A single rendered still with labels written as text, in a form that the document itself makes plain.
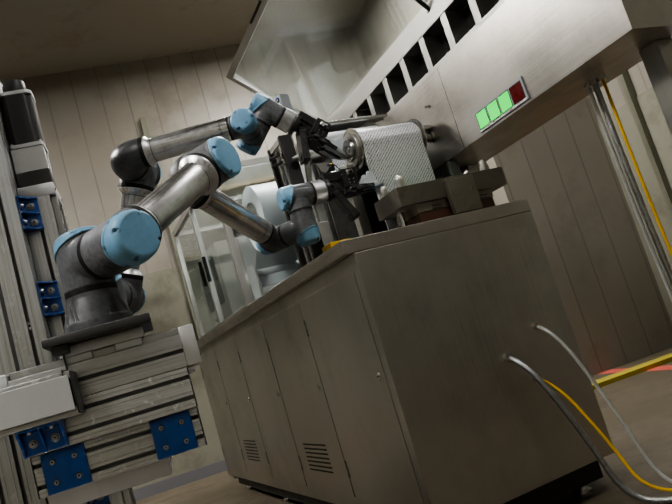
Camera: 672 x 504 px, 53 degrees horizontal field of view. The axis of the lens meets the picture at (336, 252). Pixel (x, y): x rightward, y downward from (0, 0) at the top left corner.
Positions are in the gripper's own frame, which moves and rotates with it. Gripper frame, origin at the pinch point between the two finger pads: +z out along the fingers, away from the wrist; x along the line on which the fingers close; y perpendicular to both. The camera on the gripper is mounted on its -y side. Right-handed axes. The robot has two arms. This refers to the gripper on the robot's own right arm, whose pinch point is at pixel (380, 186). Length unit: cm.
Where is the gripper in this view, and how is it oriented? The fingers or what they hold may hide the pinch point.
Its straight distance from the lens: 222.2
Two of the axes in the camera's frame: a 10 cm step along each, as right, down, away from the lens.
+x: -3.6, 2.4, 9.0
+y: -2.9, -9.5, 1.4
